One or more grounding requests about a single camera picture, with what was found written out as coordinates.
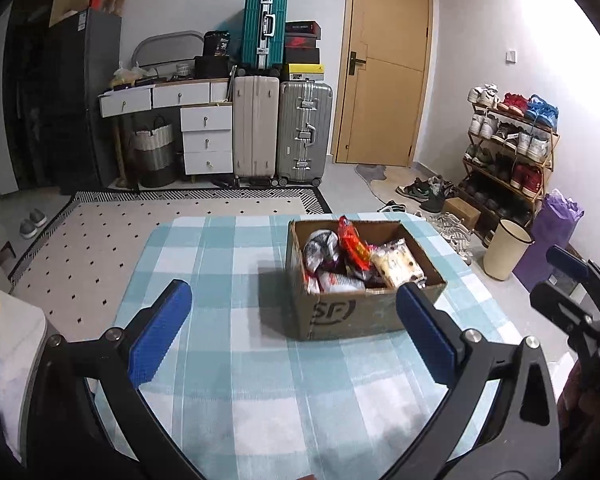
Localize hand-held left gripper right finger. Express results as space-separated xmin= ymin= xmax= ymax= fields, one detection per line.
xmin=385 ymin=282 xmax=561 ymax=480

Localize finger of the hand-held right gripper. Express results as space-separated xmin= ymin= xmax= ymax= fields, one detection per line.
xmin=547 ymin=246 xmax=600 ymax=316
xmin=530 ymin=282 xmax=600 ymax=361

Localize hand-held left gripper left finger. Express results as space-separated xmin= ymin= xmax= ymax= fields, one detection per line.
xmin=26 ymin=279 xmax=206 ymax=480

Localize cream bread packet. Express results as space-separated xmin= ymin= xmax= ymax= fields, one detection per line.
xmin=370 ymin=239 xmax=426 ymax=288

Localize white snack bag red print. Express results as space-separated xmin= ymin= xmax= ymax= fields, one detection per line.
xmin=307 ymin=269 xmax=366 ymax=295

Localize white red noodle snack bag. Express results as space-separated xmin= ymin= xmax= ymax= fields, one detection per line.
xmin=337 ymin=216 xmax=373 ymax=281

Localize grey purple snack bag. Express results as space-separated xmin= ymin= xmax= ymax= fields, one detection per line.
xmin=304 ymin=229 xmax=341 ymax=273

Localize purple gift bag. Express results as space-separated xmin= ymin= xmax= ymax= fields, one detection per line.
xmin=512 ymin=189 xmax=585 ymax=293

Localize cream bucket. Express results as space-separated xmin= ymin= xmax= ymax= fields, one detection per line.
xmin=482 ymin=218 xmax=535 ymax=281

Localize teal checked tablecloth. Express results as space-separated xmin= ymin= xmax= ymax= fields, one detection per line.
xmin=94 ymin=212 xmax=523 ymax=480

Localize dark red cloth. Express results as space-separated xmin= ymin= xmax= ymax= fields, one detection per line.
xmin=557 ymin=355 xmax=598 ymax=441

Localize beige dotted rug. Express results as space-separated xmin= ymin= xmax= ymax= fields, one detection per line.
xmin=7 ymin=187 xmax=333 ymax=326

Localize white laced sneakers pair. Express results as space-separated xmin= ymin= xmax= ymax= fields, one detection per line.
xmin=427 ymin=211 xmax=473 ymax=263

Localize wooden shoe rack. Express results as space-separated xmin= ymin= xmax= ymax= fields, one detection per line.
xmin=462 ymin=102 xmax=561 ymax=231

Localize small brown cardboard box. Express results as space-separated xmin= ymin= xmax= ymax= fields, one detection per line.
xmin=442 ymin=197 xmax=482 ymax=228

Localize rows of shoes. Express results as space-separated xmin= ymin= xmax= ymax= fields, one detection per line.
xmin=464 ymin=84 xmax=560 ymax=198

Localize dark sneaker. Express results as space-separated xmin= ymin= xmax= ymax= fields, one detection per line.
xmin=420 ymin=185 xmax=453 ymax=213

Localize green black sneaker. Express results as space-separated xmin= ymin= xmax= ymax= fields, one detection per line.
xmin=396 ymin=180 xmax=433 ymax=201

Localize white side table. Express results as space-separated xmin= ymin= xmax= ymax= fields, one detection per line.
xmin=0 ymin=287 xmax=48 ymax=456

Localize grey slippers pair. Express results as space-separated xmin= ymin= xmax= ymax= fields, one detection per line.
xmin=20 ymin=208 xmax=48 ymax=240

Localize woven laundry basket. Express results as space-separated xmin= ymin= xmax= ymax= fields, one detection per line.
xmin=130 ymin=116 xmax=176 ymax=188

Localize white desk with drawers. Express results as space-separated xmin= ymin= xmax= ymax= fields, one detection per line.
xmin=99 ymin=77 xmax=235 ymax=188

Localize beige suitcase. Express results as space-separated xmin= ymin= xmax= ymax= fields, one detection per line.
xmin=232 ymin=75 xmax=281 ymax=186

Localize dark grey refrigerator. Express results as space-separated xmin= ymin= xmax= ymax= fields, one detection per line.
xmin=47 ymin=9 xmax=123 ymax=196

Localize silver suitcase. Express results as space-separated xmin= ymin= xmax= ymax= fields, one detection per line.
xmin=276 ymin=80 xmax=333 ymax=187

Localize wooden door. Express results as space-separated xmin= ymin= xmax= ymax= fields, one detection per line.
xmin=331 ymin=0 xmax=433 ymax=168

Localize pale plastic bag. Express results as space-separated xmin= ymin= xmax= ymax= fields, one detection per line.
xmin=111 ymin=62 xmax=146 ymax=88

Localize black wardrobe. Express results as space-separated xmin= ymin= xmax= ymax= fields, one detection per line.
xmin=2 ymin=0 xmax=61 ymax=191

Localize grey curved chair back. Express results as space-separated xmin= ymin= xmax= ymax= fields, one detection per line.
xmin=131 ymin=31 xmax=205 ymax=78

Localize yellow black shoe box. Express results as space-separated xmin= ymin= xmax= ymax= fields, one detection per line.
xmin=282 ymin=62 xmax=326 ymax=82

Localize black printed packet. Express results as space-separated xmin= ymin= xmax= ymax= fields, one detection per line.
xmin=202 ymin=31 xmax=231 ymax=57

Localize dark brown shoe box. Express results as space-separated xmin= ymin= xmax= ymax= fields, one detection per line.
xmin=285 ymin=47 xmax=321 ymax=66

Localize teal suitcase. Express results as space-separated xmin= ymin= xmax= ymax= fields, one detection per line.
xmin=241 ymin=0 xmax=288 ymax=73

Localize red black shoe box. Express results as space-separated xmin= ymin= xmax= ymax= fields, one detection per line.
xmin=285 ymin=34 xmax=322 ymax=50

